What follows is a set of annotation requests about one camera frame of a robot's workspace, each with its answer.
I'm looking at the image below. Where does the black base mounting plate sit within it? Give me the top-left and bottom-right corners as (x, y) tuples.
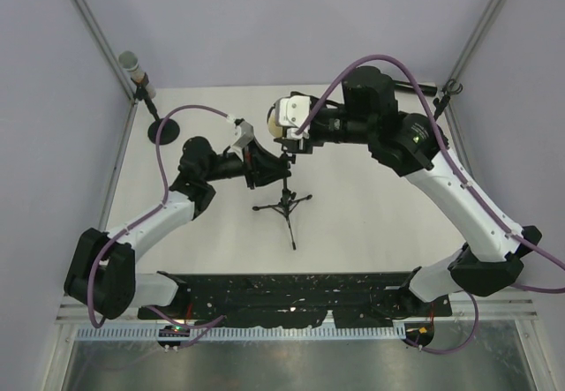
(160, 272), (452, 329)

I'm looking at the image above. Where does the rear black round-base stand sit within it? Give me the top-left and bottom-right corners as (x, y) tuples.
(134, 75), (180, 145)

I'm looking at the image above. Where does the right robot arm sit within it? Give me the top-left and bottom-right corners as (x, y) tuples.
(267, 65), (541, 315)

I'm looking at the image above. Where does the grey microphone on stand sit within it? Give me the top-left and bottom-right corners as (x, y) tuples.
(118, 50), (156, 99)

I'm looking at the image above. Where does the black tripod stand with shockmount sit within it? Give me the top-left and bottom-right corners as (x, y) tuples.
(252, 99), (314, 251)

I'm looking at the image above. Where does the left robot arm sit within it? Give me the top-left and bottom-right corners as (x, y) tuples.
(64, 137), (290, 320)

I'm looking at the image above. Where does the black round-base mic stand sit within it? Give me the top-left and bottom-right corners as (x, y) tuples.
(433, 79), (463, 120)

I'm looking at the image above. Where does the black silver handheld microphone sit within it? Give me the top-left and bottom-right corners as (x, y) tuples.
(391, 79), (439, 96)

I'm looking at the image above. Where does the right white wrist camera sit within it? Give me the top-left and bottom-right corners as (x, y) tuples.
(274, 95), (311, 140)

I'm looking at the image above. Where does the cream condenser microphone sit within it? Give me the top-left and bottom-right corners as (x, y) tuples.
(267, 100), (284, 139)

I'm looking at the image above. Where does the white slotted cable duct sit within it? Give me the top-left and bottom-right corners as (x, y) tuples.
(75, 323), (405, 342)

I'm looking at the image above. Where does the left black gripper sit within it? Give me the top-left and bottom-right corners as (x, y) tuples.
(203, 139), (290, 189)

